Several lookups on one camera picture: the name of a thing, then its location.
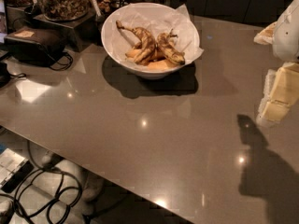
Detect brown spotted banana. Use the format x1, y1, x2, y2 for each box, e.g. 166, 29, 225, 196
156, 31, 185, 65
116, 21, 156, 64

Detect yellow banana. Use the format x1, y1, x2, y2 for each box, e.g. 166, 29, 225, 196
147, 59, 176, 71
125, 49, 140, 58

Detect black cables on floor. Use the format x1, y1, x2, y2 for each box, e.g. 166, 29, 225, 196
0, 140, 84, 224

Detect black box device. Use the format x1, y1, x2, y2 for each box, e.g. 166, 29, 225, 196
4, 27, 67, 67

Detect white paper bowl liner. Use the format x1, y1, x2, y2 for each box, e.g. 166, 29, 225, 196
107, 2, 205, 67

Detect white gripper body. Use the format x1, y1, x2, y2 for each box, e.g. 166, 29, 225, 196
272, 0, 299, 63

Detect white power strip box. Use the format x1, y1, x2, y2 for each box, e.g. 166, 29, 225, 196
0, 148, 28, 189

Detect yellow banana middle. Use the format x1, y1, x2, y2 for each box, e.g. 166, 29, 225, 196
125, 49, 140, 58

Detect black object left edge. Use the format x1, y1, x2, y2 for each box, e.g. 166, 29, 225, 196
0, 61, 27, 89

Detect white ceramic bowl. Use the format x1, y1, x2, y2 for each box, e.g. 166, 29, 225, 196
100, 2, 201, 80

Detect yellow banana bottom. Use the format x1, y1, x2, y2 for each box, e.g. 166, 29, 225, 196
147, 59, 176, 71

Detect dark metal jar stand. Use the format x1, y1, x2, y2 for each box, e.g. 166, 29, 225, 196
34, 9, 100, 52

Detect glass jar of nuts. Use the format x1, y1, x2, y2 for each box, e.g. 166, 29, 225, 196
37, 0, 89, 21

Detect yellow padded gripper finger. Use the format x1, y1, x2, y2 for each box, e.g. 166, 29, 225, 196
256, 63, 299, 127
253, 22, 277, 45

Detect black cable on table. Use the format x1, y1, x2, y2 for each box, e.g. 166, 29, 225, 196
48, 50, 75, 72

